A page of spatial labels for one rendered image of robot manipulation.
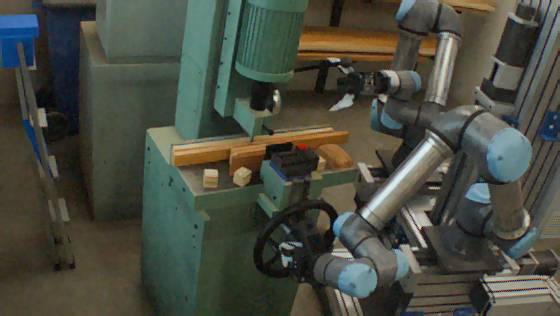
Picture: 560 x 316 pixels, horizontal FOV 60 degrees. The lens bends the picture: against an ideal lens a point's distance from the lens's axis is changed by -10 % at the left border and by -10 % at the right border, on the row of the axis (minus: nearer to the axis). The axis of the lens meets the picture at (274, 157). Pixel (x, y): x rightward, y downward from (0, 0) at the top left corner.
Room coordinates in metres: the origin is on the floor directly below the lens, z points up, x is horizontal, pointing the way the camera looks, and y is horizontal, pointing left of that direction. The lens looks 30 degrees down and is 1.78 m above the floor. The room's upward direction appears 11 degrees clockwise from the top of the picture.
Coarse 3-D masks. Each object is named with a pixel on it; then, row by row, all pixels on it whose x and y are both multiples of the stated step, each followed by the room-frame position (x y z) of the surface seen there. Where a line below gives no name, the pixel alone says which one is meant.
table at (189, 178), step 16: (224, 160) 1.43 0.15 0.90; (176, 176) 1.33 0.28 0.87; (192, 176) 1.31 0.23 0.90; (224, 176) 1.34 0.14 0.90; (256, 176) 1.38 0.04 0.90; (336, 176) 1.51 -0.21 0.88; (352, 176) 1.55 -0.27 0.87; (192, 192) 1.23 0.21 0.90; (208, 192) 1.24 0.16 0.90; (224, 192) 1.27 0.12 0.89; (240, 192) 1.30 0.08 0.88; (256, 192) 1.33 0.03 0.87; (192, 208) 1.22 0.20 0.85; (208, 208) 1.24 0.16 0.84; (272, 208) 1.27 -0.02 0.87
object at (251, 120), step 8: (240, 104) 1.52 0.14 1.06; (248, 104) 1.52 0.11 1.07; (240, 112) 1.51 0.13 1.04; (248, 112) 1.47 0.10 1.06; (256, 112) 1.47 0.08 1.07; (264, 112) 1.48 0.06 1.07; (240, 120) 1.50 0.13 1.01; (248, 120) 1.46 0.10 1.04; (256, 120) 1.44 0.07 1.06; (264, 120) 1.46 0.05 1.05; (272, 120) 1.48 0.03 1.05; (248, 128) 1.46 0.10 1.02; (256, 128) 1.44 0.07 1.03
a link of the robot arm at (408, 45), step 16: (416, 0) 1.83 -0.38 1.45; (432, 0) 1.86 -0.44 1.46; (400, 16) 1.82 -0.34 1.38; (416, 16) 1.81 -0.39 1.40; (432, 16) 1.80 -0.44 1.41; (400, 32) 1.84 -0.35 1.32; (416, 32) 1.80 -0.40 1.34; (432, 32) 1.83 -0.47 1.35; (400, 48) 1.83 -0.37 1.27; (416, 48) 1.82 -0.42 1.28; (400, 64) 1.81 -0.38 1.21; (384, 96) 1.82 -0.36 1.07; (384, 128) 1.78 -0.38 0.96; (400, 128) 1.76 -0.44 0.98
